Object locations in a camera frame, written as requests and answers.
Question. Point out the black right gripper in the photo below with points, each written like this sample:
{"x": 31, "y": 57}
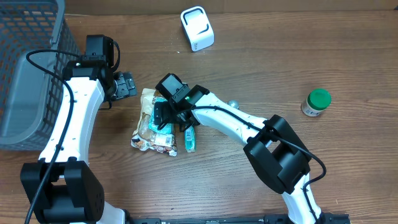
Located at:
{"x": 160, "y": 112}

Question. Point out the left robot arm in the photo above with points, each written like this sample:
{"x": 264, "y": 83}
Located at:
{"x": 60, "y": 186}

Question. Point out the green lid labelled jar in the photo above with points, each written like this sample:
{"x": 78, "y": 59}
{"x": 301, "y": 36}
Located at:
{"x": 316, "y": 102}

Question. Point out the teal tissue pack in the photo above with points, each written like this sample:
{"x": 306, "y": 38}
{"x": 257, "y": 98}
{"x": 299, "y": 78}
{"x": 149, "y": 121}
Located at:
{"x": 190, "y": 139}

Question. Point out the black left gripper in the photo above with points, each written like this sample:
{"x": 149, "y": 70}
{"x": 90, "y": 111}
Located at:
{"x": 127, "y": 86}

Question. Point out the white barcode scanner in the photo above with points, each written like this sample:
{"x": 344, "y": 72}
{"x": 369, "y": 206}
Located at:
{"x": 197, "y": 28}

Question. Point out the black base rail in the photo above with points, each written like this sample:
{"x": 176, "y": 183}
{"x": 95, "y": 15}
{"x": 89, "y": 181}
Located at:
{"x": 326, "y": 218}

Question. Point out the dark grey plastic basket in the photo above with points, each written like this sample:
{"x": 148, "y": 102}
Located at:
{"x": 32, "y": 32}

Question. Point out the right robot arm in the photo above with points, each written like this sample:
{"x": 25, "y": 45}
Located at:
{"x": 277, "y": 155}

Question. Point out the yellow liquid bottle silver cap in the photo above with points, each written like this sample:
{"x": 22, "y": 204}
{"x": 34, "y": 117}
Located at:
{"x": 234, "y": 104}

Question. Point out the brown snack bag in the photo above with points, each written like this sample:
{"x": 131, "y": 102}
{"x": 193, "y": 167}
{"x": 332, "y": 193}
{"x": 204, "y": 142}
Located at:
{"x": 147, "y": 136}

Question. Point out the teal wet wipes pack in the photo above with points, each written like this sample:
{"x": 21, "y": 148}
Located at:
{"x": 156, "y": 117}

